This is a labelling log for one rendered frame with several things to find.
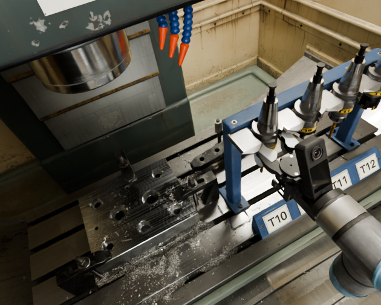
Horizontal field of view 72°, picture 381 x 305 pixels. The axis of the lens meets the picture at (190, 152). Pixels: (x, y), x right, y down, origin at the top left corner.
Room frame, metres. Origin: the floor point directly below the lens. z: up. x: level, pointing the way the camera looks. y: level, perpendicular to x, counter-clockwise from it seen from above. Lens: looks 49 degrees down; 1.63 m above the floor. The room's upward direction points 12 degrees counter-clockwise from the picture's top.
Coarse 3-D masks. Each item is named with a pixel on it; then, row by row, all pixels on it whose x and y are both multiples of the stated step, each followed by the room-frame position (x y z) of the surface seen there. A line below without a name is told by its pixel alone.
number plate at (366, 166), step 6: (372, 156) 0.43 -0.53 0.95; (360, 162) 0.41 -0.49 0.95; (366, 162) 0.41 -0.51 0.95; (372, 162) 0.41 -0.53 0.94; (360, 168) 0.40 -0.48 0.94; (366, 168) 0.40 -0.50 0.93; (372, 168) 0.40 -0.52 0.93; (378, 168) 0.40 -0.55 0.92; (360, 174) 0.39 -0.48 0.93; (366, 174) 0.39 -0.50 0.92
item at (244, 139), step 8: (240, 128) 0.40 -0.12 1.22; (248, 128) 0.39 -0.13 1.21; (232, 136) 0.38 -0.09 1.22; (240, 136) 0.38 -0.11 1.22; (248, 136) 0.37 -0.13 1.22; (240, 144) 0.35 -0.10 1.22; (248, 144) 0.35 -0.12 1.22; (256, 144) 0.35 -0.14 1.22; (240, 152) 0.34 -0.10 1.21; (248, 152) 0.33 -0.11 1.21; (256, 152) 0.33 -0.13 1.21
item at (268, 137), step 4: (280, 120) 0.39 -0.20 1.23; (252, 124) 0.39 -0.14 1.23; (280, 124) 0.38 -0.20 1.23; (252, 128) 0.38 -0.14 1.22; (256, 128) 0.38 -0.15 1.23; (280, 128) 0.37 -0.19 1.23; (256, 132) 0.37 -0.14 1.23; (260, 132) 0.37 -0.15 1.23; (276, 132) 0.36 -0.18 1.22; (280, 132) 0.36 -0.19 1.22; (256, 136) 0.37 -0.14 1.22; (260, 136) 0.36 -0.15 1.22; (264, 136) 0.35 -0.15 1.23; (268, 136) 0.35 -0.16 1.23; (272, 136) 0.35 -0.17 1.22; (276, 136) 0.36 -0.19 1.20; (280, 136) 0.36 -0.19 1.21; (264, 140) 0.36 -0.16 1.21; (268, 140) 0.35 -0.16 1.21; (272, 140) 0.35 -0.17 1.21; (264, 144) 0.35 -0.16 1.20; (268, 144) 0.35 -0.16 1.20
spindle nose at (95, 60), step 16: (80, 48) 0.36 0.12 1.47; (96, 48) 0.37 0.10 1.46; (112, 48) 0.39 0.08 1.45; (128, 48) 0.42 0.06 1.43; (32, 64) 0.38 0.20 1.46; (48, 64) 0.36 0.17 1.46; (64, 64) 0.36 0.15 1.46; (80, 64) 0.36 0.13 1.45; (96, 64) 0.37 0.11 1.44; (112, 64) 0.38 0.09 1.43; (128, 64) 0.41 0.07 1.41; (48, 80) 0.37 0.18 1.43; (64, 80) 0.36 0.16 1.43; (80, 80) 0.36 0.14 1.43; (96, 80) 0.36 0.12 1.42
